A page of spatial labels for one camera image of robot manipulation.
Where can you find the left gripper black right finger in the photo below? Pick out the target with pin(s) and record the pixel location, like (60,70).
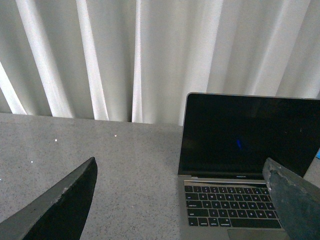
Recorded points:
(296,201)

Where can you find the grey laptop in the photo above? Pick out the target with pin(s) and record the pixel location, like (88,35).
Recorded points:
(225,143)

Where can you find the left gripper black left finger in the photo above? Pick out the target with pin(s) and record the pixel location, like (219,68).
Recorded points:
(60,213)

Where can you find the blue dome lamp base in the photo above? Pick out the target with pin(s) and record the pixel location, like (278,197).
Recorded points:
(318,154)

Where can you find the white pleated curtain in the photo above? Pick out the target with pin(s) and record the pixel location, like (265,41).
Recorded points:
(136,60)

